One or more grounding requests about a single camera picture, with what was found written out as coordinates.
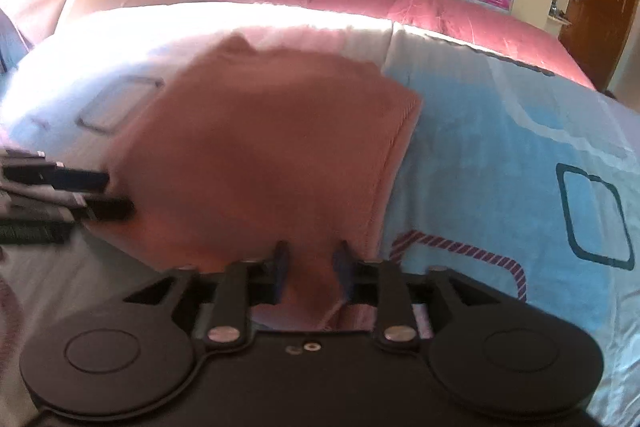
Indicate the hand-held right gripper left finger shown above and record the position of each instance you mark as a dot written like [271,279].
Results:
[281,268]

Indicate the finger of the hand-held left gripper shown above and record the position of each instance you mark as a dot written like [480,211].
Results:
[75,179]
[107,208]

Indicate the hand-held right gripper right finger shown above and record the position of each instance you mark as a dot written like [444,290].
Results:
[345,270]

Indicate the pink small garment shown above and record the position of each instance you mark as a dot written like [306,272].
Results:
[260,147]

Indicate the teal embroidered curtain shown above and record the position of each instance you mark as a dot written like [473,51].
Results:
[11,39]

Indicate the light blue patterned blanket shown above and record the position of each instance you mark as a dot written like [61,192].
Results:
[500,167]

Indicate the pink quilt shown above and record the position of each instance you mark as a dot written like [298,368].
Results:
[450,14]

